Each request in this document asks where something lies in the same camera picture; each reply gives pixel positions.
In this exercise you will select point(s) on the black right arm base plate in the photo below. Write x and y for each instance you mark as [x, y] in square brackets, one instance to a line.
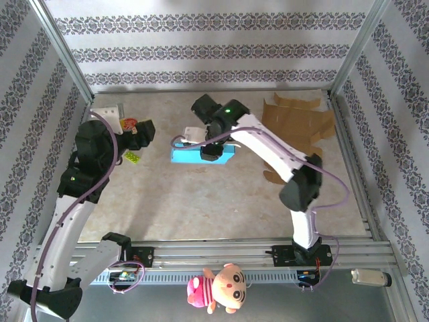
[279, 256]

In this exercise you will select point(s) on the aluminium mounting rail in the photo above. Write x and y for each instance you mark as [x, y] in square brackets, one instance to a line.
[207, 251]

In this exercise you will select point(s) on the plush doll pink striped shirt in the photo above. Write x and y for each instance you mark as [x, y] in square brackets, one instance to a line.
[228, 285]

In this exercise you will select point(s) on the small circuit board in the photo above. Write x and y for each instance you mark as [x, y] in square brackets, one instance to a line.
[306, 275]
[123, 275]

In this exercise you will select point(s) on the yellow green toy brick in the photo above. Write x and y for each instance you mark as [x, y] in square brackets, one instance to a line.
[132, 157]

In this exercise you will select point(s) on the blue white paper box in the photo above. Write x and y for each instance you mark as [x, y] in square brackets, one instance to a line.
[187, 156]

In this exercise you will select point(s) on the round red gold tin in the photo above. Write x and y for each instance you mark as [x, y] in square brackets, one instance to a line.
[129, 124]

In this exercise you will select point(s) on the brown cardboard box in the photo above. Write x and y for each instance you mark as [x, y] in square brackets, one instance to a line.
[295, 124]

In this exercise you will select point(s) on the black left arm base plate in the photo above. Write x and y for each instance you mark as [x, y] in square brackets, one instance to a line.
[145, 256]

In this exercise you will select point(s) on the clear bottle black cap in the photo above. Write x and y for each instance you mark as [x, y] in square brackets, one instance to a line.
[368, 277]

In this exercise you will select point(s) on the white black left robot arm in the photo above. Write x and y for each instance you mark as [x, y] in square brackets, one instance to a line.
[67, 228]

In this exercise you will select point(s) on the thin aluminium cross rail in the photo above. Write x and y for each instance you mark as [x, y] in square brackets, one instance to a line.
[151, 90]

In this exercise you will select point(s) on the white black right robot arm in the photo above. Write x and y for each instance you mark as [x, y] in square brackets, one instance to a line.
[268, 151]

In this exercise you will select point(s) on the aluminium corner post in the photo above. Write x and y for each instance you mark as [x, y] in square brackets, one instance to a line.
[355, 50]
[63, 53]

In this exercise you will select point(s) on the grey metal sheet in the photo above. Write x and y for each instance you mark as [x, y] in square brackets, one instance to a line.
[134, 305]

